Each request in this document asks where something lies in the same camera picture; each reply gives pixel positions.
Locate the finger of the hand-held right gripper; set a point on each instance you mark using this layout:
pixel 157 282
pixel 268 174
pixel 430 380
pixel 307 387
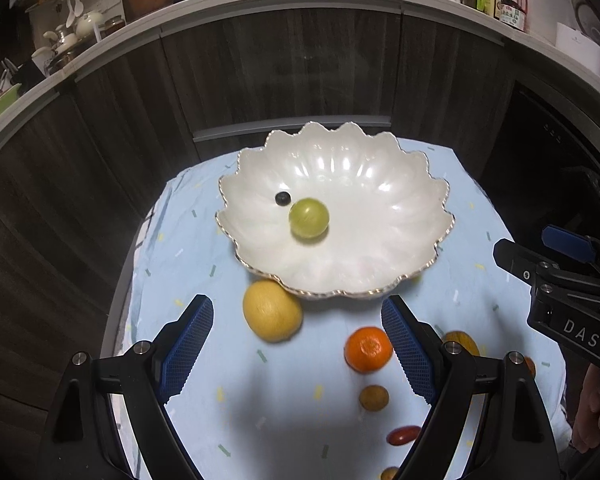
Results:
pixel 517 260
pixel 565 242

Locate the white rice cooker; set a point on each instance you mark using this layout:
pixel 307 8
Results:
pixel 582 45

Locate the white scalloped bowl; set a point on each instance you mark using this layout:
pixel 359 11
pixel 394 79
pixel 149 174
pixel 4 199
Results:
pixel 370 210

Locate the white cup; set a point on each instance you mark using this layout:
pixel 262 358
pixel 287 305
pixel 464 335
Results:
pixel 42 56

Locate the small yellow mango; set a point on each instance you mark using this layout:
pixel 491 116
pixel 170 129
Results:
pixel 466 342

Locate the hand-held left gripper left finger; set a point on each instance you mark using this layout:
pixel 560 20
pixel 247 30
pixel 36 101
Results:
pixel 187 347

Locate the blueberry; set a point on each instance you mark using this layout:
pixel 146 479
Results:
pixel 282 198

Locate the glass jar with lid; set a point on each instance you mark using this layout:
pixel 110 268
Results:
pixel 113 25

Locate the dark wood kitchen cabinet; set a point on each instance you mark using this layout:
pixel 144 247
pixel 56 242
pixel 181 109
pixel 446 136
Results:
pixel 105 185

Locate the white teapot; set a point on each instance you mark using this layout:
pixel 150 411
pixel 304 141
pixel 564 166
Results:
pixel 87 23

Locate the round green fruit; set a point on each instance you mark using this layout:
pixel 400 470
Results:
pixel 308 217

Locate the person's right hand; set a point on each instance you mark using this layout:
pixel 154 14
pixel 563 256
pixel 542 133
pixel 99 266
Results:
pixel 597 410

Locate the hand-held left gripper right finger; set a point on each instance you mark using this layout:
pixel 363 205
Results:
pixel 405 345

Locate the large brown longan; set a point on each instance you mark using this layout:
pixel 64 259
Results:
pixel 373 398

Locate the black built-in appliance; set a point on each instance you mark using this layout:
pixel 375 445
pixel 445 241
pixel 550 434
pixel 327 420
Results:
pixel 545 150

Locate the small brown longan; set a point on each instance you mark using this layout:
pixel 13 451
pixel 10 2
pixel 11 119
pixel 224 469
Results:
pixel 390 474

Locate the white spoons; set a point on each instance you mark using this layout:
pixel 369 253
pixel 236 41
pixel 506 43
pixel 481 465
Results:
pixel 72 7

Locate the dark sauce bottle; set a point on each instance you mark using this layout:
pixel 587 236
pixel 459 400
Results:
pixel 512 9

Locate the large yellow citrus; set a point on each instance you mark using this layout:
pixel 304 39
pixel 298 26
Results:
pixel 271 311

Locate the white tea set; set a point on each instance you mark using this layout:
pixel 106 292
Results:
pixel 62 40

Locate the red cherry tomato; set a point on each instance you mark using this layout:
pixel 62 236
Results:
pixel 402 435
pixel 530 366

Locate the light blue patterned tablecloth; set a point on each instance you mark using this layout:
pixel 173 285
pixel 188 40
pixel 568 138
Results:
pixel 280 410

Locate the orange tangerine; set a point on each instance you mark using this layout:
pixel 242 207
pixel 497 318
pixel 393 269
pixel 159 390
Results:
pixel 367 350

